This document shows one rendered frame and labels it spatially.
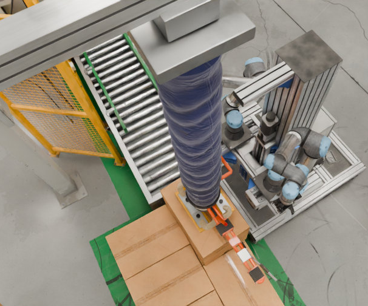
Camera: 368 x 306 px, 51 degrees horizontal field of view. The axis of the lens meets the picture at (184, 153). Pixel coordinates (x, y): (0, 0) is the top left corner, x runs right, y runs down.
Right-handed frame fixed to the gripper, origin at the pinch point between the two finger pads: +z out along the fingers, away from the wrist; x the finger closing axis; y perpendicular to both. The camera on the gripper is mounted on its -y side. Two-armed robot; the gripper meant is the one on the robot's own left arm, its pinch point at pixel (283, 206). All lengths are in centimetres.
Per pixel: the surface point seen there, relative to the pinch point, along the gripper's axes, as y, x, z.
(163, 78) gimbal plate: 45, -25, -133
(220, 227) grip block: 32.9, -16.1, 32.3
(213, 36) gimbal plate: 28, -27, -135
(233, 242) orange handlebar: 31.2, -3.4, 32.6
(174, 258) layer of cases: 69, -28, 98
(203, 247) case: 47, -15, 58
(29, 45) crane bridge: 69, -37, -152
